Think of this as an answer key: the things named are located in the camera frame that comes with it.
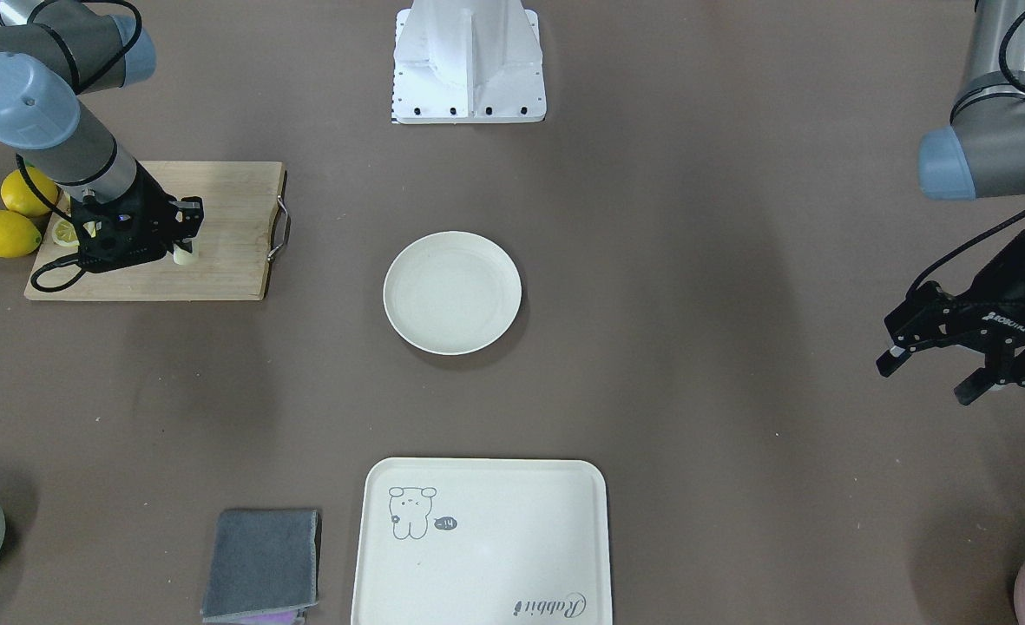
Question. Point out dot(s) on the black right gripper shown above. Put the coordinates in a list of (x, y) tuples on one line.
[(154, 211)]

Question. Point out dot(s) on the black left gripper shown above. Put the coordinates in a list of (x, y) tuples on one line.
[(1014, 291)]

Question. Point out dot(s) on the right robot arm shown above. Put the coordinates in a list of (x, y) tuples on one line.
[(51, 54)]

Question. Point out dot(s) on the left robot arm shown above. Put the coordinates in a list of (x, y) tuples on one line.
[(980, 154)]

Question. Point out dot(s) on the cream rabbit print tray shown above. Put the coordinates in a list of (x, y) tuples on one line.
[(483, 541)]

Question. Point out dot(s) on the bamboo cutting board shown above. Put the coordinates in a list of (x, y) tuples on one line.
[(240, 201)]

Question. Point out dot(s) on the lower lemon slice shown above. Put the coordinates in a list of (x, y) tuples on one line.
[(63, 233)]

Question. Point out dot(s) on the upper whole lemon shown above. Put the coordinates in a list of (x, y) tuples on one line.
[(17, 195)]

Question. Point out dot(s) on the whole lemon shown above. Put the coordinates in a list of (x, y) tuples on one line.
[(18, 235), (17, 195)]

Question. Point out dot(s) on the lower whole lemon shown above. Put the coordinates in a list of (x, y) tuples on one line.
[(18, 235)]

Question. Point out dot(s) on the cream round plate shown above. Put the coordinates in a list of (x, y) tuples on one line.
[(452, 293)]

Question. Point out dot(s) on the grey folded cloth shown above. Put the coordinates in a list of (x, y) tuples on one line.
[(264, 567)]

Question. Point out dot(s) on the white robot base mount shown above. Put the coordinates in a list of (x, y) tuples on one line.
[(468, 62)]

